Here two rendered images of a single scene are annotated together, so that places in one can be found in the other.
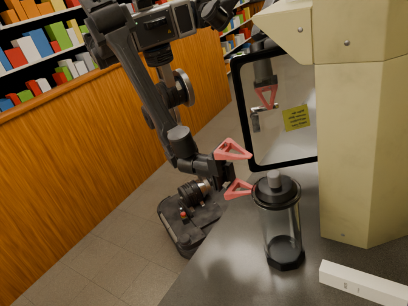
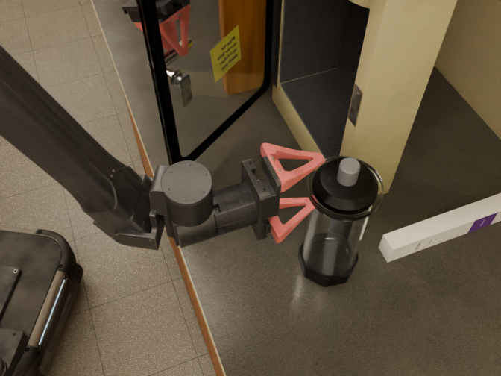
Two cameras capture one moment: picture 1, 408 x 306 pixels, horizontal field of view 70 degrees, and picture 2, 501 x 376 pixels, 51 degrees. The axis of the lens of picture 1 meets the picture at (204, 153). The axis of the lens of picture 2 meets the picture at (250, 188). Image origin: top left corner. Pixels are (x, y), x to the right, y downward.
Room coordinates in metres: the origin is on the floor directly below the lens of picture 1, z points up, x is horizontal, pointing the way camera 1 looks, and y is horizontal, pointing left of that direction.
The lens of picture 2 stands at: (0.40, 0.33, 1.76)
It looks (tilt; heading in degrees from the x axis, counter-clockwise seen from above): 54 degrees down; 298
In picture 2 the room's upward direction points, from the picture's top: straight up
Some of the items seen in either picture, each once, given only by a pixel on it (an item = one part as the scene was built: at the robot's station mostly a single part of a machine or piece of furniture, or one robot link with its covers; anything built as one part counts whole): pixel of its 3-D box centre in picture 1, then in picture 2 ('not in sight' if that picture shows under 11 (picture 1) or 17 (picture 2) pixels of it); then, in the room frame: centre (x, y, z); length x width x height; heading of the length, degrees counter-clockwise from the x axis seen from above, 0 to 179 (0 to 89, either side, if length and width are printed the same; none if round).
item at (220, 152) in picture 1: (233, 158); (288, 174); (0.55, -0.06, 1.23); 0.09 x 0.07 x 0.07; 49
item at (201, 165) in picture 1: (210, 166); (237, 207); (0.60, -0.01, 1.20); 0.07 x 0.07 x 0.10; 49
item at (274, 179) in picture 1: (275, 185); (347, 179); (0.49, -0.13, 1.18); 0.09 x 0.09 x 0.07
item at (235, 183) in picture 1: (238, 183); (285, 206); (0.55, -0.06, 1.16); 0.09 x 0.07 x 0.07; 49
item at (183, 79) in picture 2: (255, 122); (183, 89); (0.79, -0.18, 1.18); 0.02 x 0.02 x 0.06; 81
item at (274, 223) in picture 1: (280, 223); (335, 224); (0.49, -0.13, 1.06); 0.11 x 0.11 x 0.21
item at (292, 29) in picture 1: (307, 19); not in sight; (0.67, -0.30, 1.46); 0.32 x 0.11 x 0.10; 139
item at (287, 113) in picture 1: (289, 112); (219, 47); (0.78, -0.29, 1.19); 0.30 x 0.01 x 0.40; 81
